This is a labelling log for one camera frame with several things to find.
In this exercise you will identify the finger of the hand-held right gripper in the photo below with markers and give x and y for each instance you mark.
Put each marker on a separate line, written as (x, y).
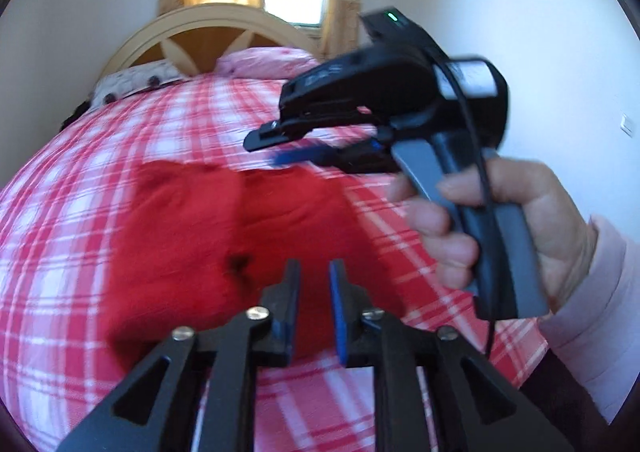
(265, 136)
(300, 154)

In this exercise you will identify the person's right hand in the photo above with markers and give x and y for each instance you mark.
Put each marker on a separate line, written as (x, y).
(550, 212)

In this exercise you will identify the person's dark clothing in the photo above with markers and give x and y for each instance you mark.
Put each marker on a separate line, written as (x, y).
(565, 397)

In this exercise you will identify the grey patterned pillow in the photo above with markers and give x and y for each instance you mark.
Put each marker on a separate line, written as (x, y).
(130, 81)

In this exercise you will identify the red knitted sweater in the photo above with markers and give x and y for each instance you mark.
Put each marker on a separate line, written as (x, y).
(190, 242)

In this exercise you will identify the person's right forearm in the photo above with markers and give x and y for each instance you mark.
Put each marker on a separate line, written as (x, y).
(595, 322)

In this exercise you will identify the red plaid bed sheet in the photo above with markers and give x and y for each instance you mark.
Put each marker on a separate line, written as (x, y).
(75, 182)

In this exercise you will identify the cream wooden headboard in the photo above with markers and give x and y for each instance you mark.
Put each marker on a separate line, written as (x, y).
(200, 39)

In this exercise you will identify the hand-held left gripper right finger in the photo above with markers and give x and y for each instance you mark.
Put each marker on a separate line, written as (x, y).
(337, 312)

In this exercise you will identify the white wall switch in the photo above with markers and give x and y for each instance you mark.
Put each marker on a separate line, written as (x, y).
(627, 124)

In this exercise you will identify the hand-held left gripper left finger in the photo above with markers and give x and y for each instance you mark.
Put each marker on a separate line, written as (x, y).
(290, 302)

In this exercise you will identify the dark cloth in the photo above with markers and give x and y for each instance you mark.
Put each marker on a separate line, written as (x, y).
(77, 112)

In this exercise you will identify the pink pillow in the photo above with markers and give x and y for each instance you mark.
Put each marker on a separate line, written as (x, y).
(265, 60)

